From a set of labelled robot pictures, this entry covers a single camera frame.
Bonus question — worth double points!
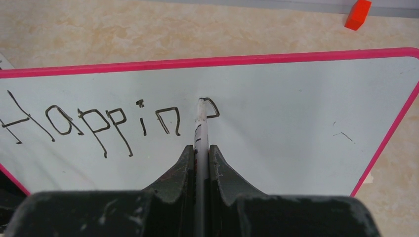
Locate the black marker without cap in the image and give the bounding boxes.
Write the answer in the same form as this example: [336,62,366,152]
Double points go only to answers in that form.
[194,98,209,237]

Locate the orange toy block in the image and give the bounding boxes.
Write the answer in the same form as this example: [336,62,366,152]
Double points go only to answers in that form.
[344,0,372,31]

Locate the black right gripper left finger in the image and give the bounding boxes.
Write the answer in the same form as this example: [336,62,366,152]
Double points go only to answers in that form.
[4,145,194,237]

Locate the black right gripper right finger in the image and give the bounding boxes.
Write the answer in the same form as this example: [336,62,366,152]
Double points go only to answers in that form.
[209,145,380,237]

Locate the pink framed whiteboard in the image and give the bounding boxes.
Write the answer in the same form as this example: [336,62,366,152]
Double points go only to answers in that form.
[0,48,419,196]

